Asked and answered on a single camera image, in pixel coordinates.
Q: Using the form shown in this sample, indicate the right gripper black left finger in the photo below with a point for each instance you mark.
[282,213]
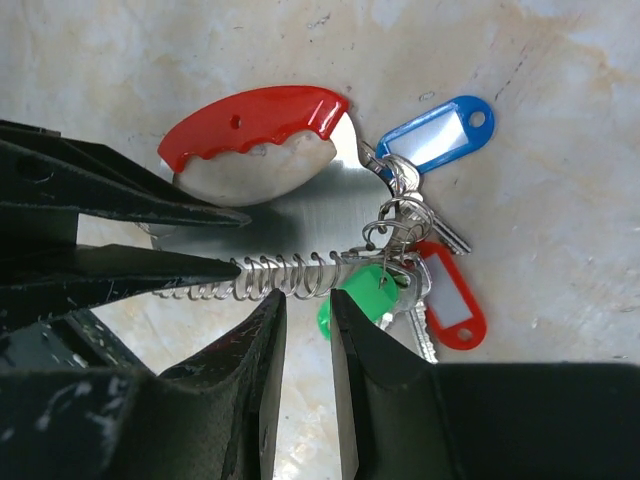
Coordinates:
[212,416]

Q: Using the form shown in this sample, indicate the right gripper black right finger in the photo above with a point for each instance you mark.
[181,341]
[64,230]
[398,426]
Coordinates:
[401,417]

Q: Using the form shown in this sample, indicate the green tag with key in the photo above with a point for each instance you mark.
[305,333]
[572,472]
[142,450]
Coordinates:
[384,293]

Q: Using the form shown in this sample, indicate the red tag with key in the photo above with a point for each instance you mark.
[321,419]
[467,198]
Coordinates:
[449,312]

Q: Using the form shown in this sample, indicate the blue tag with key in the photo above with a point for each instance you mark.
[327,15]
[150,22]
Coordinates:
[404,154]

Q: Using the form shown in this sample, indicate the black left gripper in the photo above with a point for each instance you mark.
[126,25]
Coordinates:
[50,284]

